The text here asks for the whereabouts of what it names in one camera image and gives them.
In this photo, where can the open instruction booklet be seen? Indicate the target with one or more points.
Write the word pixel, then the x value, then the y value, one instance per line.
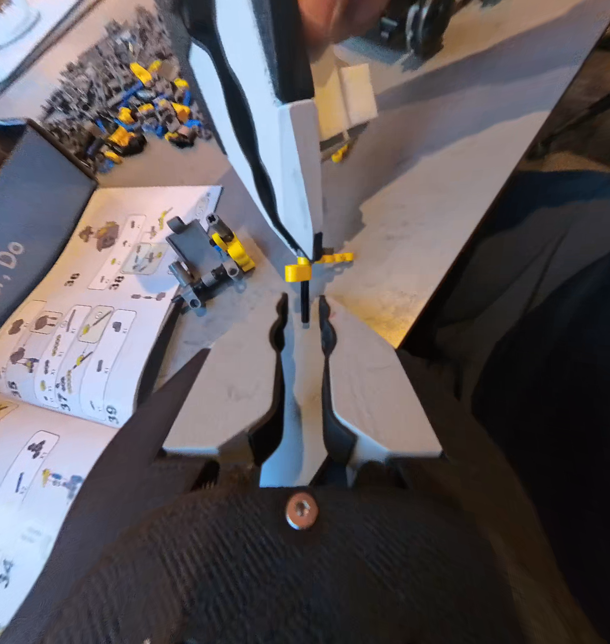
pixel 74 342

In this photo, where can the pile of small building bricks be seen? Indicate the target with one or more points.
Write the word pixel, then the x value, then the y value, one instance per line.
pixel 124 91

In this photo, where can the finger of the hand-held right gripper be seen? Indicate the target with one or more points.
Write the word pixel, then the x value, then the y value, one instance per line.
pixel 297 161
pixel 225 126

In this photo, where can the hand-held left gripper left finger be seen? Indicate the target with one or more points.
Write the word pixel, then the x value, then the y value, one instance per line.
pixel 225 397

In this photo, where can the white tray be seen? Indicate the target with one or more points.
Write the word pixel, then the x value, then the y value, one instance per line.
pixel 13 30

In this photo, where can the person's right hand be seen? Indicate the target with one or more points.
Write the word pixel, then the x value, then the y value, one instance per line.
pixel 340 15

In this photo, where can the grey desk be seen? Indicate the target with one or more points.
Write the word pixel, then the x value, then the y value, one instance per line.
pixel 456 151

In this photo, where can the black office chair base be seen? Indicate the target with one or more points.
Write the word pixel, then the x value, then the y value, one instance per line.
pixel 587 116

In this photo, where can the grey cardboard box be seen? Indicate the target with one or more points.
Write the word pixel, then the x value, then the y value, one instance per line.
pixel 23 221

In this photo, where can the black axle with yellow connector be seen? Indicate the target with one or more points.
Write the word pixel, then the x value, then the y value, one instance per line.
pixel 298 270

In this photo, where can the yellow and black brick vehicle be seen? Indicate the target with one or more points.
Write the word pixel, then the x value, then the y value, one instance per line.
pixel 416 20

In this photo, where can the small yellow brick piece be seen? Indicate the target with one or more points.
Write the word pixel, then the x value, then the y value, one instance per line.
pixel 340 153

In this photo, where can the grey and yellow brick assembly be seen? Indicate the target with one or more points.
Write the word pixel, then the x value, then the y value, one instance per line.
pixel 189 247

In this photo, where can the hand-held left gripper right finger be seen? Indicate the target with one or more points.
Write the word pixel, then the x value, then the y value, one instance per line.
pixel 380 403

